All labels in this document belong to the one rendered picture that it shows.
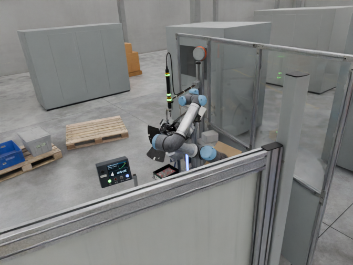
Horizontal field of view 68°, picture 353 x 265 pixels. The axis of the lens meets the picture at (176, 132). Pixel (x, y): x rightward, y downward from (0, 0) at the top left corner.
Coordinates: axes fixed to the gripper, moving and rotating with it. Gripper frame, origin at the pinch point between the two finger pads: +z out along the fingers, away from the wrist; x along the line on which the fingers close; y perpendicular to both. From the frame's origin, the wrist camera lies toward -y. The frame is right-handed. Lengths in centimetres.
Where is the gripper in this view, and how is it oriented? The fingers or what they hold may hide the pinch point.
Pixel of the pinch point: (193, 129)
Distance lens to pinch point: 223.4
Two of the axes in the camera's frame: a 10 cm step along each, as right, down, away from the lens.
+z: 0.6, 9.0, 4.3
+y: 4.2, 3.7, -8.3
